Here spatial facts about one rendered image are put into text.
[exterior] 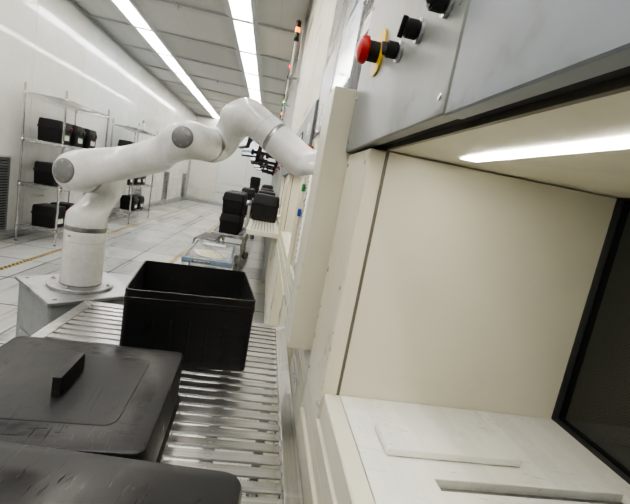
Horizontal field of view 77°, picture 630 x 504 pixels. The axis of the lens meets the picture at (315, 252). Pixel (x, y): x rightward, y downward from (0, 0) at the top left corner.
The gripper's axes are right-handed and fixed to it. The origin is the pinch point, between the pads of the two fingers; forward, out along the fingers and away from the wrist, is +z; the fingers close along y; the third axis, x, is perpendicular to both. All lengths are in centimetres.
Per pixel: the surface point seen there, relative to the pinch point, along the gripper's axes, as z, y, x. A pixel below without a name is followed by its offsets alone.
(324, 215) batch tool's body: -32.2, 28.7, -3.3
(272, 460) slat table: -35, 49, -43
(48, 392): -68, 54, -33
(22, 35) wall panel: -352, -372, 106
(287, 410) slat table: -33, 34, -43
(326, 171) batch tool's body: -33.4, 28.8, 5.2
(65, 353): -72, 43, -33
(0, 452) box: -54, 84, -18
